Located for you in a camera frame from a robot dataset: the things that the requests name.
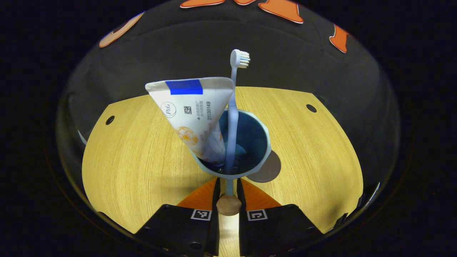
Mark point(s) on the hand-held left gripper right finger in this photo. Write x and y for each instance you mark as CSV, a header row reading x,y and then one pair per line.
x,y
241,194

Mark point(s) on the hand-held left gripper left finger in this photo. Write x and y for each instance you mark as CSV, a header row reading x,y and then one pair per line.
x,y
216,194

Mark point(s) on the dark brown round coaster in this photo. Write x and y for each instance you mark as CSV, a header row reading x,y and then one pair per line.
x,y
271,169

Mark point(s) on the white toothpaste tube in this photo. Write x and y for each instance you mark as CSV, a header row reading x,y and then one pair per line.
x,y
192,114

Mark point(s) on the white toothbrush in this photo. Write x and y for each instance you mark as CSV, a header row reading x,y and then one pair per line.
x,y
232,107

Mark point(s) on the black backdrop cloth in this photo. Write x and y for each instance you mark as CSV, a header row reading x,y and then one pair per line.
x,y
214,43

